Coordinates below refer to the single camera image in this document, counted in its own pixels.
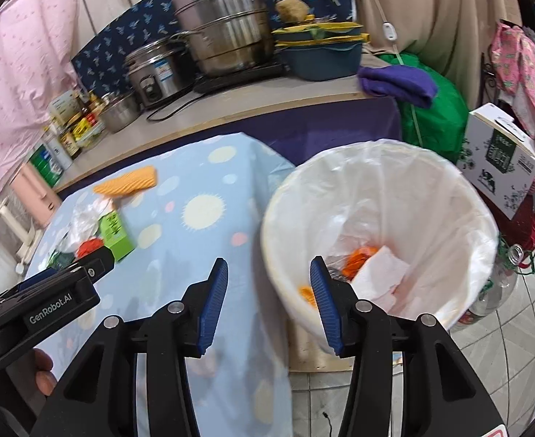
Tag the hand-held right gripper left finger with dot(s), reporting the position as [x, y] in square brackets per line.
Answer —
[213, 309]

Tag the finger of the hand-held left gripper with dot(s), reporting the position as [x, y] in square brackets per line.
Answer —
[99, 264]
[44, 278]

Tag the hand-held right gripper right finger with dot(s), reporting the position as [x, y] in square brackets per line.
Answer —
[326, 309]

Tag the small orange wrapper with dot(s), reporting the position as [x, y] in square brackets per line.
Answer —
[90, 246]

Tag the orange waffle sponge cloth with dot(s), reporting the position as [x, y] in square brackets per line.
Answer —
[126, 183]
[307, 296]

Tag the light green carton box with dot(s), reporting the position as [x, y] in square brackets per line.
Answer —
[117, 236]

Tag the clear plastic bag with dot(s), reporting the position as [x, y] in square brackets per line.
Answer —
[85, 218]

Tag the large orange wrapper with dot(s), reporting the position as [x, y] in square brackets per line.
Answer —
[361, 259]

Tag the white paper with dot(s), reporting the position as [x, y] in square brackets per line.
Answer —
[381, 277]

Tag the bin with white plastic liner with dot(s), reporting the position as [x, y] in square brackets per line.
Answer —
[431, 191]

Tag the person's left hand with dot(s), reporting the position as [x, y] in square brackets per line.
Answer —
[44, 373]

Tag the wooden stool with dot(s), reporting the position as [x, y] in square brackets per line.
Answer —
[304, 346]

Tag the white small appliance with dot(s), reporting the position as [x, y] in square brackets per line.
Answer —
[8, 223]

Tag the blue dotted tablecloth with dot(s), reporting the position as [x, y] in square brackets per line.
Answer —
[181, 236]

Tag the pink electric kettle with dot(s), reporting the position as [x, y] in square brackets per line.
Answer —
[33, 191]

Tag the green tissue pack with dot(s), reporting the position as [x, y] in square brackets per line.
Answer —
[44, 166]

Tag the white and green can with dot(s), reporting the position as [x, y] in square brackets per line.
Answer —
[60, 152]

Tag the dark sauce bottle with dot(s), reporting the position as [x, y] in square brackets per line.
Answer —
[70, 143]

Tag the yellow packet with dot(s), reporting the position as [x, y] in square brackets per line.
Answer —
[85, 128]

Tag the small steel pot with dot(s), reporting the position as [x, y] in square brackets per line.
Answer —
[119, 116]

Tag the slim dark bottle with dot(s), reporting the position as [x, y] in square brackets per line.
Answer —
[93, 108]

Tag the white and green box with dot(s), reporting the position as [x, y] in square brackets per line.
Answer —
[65, 107]

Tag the clear open plastic bottle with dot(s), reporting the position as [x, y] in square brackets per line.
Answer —
[500, 282]

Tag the silver rice cooker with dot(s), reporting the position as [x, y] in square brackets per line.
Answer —
[158, 77]

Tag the green bag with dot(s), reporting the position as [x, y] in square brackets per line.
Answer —
[436, 123]

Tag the white printed carton box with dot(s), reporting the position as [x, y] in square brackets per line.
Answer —
[495, 159]

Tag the black induction cooker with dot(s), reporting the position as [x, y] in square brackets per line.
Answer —
[244, 76]

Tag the purple cloth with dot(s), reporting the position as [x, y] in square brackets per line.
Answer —
[395, 82]

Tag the dark blue plastic basin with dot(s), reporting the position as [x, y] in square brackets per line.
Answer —
[322, 61]

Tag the navy printed cloth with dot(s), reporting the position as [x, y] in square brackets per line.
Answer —
[135, 18]

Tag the stainless steel steamer pot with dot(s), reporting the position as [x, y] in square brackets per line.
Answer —
[222, 27]

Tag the yellow-rimmed trays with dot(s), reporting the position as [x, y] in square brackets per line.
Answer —
[322, 32]

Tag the brown loofah sponge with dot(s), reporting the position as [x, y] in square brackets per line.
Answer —
[292, 9]

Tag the beige curtain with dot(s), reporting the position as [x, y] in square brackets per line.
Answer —
[440, 18]

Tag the pink floral garment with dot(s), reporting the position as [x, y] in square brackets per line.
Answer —
[527, 68]

